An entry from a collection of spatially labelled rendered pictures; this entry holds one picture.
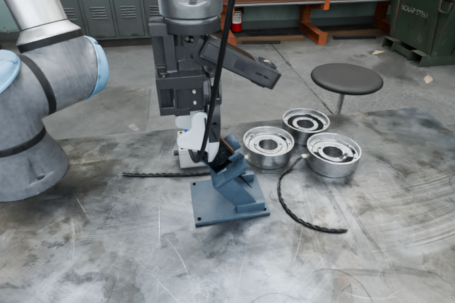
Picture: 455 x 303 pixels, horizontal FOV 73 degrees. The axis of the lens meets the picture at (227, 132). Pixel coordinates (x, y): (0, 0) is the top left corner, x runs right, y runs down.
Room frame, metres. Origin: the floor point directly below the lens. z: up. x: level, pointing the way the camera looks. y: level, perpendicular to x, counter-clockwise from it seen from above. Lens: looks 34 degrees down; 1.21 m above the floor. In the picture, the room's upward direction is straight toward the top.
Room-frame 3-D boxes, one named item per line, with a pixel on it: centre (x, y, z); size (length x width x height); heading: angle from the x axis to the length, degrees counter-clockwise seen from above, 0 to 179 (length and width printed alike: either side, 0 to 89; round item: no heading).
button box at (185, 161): (0.52, 0.07, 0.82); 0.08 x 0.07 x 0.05; 99
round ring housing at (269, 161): (0.52, -0.08, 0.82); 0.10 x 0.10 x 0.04
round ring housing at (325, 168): (0.50, -0.21, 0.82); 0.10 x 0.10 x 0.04
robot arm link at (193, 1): (0.38, 0.04, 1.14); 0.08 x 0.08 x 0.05
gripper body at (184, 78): (0.38, 0.05, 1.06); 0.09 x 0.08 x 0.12; 101
